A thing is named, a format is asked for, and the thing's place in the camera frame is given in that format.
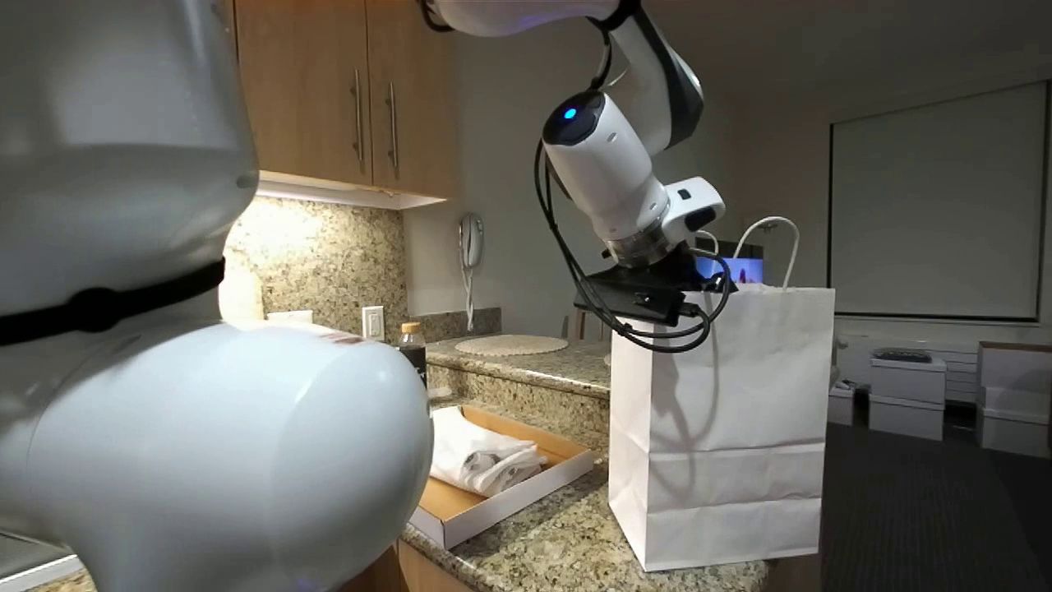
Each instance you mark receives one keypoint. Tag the shallow cardboard tray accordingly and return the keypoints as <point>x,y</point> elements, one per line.
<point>527,481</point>

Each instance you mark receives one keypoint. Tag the white wall phone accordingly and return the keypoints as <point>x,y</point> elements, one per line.
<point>467,246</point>

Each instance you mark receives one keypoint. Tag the dark sauce bottle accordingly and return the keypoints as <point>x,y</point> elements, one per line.
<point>411,349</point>

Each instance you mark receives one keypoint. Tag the white wall outlet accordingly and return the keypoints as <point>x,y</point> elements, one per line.
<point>373,324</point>

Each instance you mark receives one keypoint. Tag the white paper bag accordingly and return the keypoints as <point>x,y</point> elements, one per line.
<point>724,438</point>

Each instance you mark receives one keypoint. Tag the smooth white folded towel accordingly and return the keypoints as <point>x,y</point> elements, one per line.
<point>478,448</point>

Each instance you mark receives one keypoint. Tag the white box with dark top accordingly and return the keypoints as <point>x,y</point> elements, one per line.
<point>908,395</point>

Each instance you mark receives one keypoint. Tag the white projector screen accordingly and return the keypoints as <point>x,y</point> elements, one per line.
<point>938,201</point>

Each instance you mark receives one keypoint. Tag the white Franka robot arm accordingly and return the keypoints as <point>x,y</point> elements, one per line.
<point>219,461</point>

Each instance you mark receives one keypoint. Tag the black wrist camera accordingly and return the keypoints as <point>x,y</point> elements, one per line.
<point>614,297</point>

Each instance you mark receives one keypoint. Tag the small white storage box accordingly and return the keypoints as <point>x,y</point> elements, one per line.
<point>842,402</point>

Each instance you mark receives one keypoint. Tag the lit display screen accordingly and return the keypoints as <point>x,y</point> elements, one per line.
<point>740,267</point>

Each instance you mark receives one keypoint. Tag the large white storage box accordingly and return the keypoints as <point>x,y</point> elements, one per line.
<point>1018,398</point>

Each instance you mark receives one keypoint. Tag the wooden drawer front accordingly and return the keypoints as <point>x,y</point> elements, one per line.
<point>430,571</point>

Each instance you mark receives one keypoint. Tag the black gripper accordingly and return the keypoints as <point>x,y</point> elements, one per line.
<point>667,277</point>

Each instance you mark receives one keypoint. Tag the wooden wall cabinets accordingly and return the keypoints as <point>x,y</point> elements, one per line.
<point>331,86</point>

